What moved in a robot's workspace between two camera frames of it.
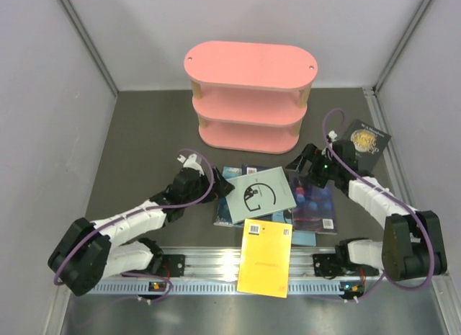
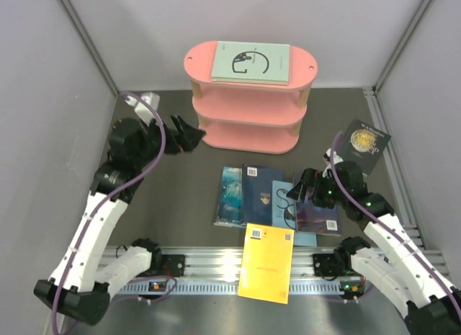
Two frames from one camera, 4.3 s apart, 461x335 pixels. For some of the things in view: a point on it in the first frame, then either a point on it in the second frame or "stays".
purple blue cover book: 315,210 stays
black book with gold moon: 369,143 stays
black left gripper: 222,187 → 188,138
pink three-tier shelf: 249,96 stays
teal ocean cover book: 223,217 stays
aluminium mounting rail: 222,261 stays
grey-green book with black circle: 259,194 → 251,63
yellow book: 265,258 stays
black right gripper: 312,153 → 310,177
